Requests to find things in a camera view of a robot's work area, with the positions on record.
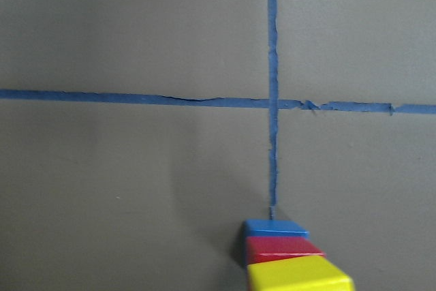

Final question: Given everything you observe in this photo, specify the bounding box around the blue wooden block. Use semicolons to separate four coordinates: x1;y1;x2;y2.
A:
244;219;310;239

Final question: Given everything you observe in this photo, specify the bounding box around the yellow wooden block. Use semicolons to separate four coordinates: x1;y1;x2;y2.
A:
247;256;355;291

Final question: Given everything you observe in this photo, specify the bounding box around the red wooden block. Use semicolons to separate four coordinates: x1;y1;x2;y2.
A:
245;236;326;265

